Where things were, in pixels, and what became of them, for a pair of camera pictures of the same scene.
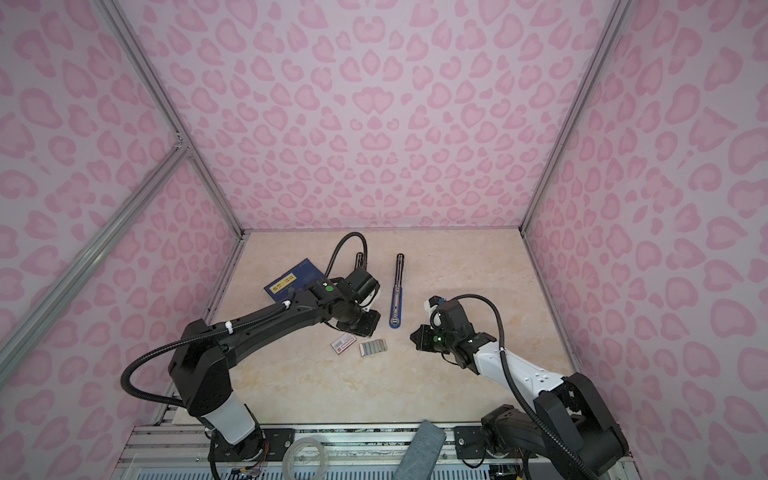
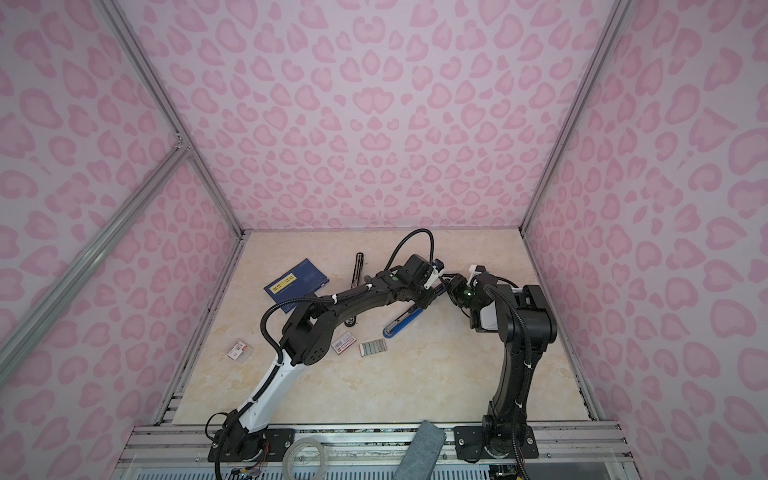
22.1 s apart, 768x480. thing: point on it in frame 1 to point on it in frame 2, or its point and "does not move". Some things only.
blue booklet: [300, 276] does not move
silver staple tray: [372, 347] does not move
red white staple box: [342, 343] does not move
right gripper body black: [438, 340] to [464, 296]
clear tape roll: [291, 448] does not move
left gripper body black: [361, 320] to [421, 294]
